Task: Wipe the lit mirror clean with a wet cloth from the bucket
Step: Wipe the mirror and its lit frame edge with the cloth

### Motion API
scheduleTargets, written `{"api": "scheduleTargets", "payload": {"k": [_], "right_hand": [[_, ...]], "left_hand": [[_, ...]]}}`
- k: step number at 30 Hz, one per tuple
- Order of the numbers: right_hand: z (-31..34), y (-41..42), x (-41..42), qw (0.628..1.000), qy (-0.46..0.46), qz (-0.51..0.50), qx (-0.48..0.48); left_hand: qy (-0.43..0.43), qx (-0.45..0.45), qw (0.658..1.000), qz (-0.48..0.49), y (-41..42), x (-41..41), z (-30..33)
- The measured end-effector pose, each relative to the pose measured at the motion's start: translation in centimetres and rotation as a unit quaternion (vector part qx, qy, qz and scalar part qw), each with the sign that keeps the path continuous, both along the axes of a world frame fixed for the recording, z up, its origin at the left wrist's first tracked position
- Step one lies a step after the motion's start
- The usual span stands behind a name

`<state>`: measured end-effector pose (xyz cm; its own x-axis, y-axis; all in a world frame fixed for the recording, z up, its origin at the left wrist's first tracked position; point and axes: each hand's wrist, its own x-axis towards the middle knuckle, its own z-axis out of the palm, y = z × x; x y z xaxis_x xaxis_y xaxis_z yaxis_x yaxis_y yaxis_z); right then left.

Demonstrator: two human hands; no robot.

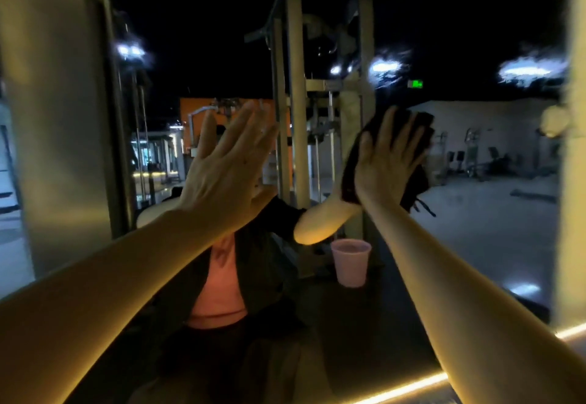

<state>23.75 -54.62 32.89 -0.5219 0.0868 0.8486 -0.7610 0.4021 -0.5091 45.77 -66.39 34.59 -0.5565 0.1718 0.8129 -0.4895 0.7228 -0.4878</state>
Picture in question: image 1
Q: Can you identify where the person's left hand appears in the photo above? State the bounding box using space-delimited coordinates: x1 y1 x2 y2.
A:
176 101 280 240

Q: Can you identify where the person's right hand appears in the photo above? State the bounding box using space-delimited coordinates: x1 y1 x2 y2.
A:
354 106 432 219

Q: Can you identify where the dark brown cleaning cloth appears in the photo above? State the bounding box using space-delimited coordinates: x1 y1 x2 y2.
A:
339 105 438 218

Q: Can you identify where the large wall mirror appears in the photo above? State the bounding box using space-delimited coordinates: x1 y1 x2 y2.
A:
0 0 586 404

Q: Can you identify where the person's left forearm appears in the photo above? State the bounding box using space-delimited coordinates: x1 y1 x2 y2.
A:
0 209 225 404

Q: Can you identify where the person's right forearm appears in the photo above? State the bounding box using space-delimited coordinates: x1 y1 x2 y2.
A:
368 199 586 404

